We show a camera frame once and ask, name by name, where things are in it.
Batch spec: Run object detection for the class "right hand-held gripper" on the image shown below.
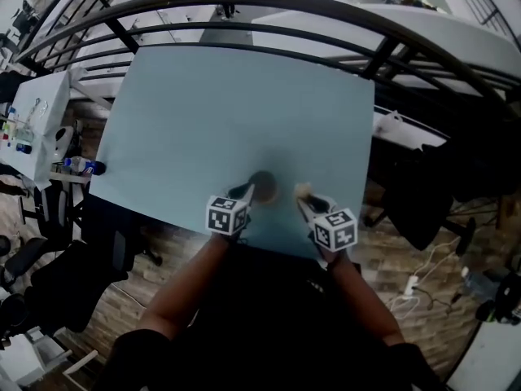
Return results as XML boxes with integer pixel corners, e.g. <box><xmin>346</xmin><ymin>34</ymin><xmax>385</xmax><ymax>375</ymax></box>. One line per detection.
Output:
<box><xmin>296</xmin><ymin>193</ymin><xmax>359</xmax><ymax>253</ymax></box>

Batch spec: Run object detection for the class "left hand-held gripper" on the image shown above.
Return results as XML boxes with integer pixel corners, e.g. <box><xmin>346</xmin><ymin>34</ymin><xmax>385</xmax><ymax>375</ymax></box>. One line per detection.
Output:
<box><xmin>205</xmin><ymin>182</ymin><xmax>257</xmax><ymax>236</ymax></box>

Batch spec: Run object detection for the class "small brown round dish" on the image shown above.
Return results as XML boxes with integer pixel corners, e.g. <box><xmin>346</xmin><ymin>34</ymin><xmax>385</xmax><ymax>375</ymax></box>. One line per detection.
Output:
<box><xmin>246</xmin><ymin>169</ymin><xmax>281</xmax><ymax>204</ymax></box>

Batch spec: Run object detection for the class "person's right forearm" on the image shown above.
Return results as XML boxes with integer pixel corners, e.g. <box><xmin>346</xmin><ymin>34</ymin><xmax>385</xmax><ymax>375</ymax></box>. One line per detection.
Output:
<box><xmin>323</xmin><ymin>250</ymin><xmax>406</xmax><ymax>344</ymax></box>

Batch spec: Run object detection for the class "person's left forearm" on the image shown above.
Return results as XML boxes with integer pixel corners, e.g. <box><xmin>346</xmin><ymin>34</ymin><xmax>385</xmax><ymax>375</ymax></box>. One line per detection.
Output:
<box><xmin>140</xmin><ymin>232</ymin><xmax>229</xmax><ymax>333</ymax></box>

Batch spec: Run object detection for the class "black mesh office chair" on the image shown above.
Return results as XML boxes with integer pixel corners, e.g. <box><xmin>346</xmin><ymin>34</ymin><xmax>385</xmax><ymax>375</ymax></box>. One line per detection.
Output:
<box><xmin>364</xmin><ymin>144</ymin><xmax>521</xmax><ymax>256</ymax></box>

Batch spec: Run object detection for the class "white plastic bag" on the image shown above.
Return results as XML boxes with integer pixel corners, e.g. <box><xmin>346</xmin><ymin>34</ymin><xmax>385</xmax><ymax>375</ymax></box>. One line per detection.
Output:
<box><xmin>374</xmin><ymin>110</ymin><xmax>404</xmax><ymax>134</ymax></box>

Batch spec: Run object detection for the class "person's black shirt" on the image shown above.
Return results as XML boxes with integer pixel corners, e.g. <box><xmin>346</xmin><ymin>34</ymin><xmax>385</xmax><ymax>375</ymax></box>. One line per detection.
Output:
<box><xmin>93</xmin><ymin>244</ymin><xmax>444</xmax><ymax>391</ymax></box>

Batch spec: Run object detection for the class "black office chair grey lumbar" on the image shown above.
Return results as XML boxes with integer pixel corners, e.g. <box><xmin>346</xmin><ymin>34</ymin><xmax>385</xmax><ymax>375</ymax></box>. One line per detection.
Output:
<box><xmin>81</xmin><ymin>201</ymin><xmax>164</xmax><ymax>280</ymax></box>

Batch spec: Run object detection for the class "plastic bottle with blue label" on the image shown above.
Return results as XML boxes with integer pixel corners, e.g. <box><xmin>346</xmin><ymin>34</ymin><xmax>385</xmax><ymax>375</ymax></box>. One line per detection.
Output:
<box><xmin>63</xmin><ymin>156</ymin><xmax>107</xmax><ymax>176</ymax></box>

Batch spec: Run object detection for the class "black metal railing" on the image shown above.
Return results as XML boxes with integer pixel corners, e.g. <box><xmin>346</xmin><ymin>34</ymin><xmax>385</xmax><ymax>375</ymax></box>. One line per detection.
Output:
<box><xmin>14</xmin><ymin>0</ymin><xmax>521</xmax><ymax>117</ymax></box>

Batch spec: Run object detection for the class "white round appliance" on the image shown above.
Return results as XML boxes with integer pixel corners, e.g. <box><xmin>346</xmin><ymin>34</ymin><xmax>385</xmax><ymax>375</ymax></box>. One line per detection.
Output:
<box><xmin>52</xmin><ymin>126</ymin><xmax>77</xmax><ymax>154</ymax></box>

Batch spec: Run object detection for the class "black office chair with headrest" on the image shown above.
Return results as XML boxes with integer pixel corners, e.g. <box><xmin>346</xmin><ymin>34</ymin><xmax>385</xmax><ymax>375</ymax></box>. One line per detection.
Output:
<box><xmin>0</xmin><ymin>238</ymin><xmax>129</xmax><ymax>333</ymax></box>

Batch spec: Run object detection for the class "table with white cloth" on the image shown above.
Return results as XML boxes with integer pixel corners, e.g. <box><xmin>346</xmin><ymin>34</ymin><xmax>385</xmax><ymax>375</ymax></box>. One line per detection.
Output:
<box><xmin>0</xmin><ymin>69</ymin><xmax>77</xmax><ymax>191</ymax></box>

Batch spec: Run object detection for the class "white desk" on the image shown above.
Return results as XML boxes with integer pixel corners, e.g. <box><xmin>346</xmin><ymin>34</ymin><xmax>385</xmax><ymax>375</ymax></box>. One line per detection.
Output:
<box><xmin>445</xmin><ymin>319</ymin><xmax>521</xmax><ymax>391</ymax></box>

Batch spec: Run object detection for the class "white metal rack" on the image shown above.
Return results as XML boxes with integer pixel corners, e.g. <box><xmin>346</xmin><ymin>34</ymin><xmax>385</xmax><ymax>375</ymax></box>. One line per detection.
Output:
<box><xmin>0</xmin><ymin>326</ymin><xmax>101</xmax><ymax>391</ymax></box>

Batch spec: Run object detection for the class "white power cable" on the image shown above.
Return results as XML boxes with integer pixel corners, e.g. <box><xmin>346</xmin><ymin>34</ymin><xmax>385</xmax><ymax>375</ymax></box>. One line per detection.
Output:
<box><xmin>386</xmin><ymin>236</ymin><xmax>461</xmax><ymax>313</ymax></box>

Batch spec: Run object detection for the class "black chair with grey frame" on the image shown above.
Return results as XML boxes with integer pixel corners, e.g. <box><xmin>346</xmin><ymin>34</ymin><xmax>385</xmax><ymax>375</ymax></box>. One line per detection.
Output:
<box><xmin>18</xmin><ymin>185</ymin><xmax>89</xmax><ymax>244</ymax></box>

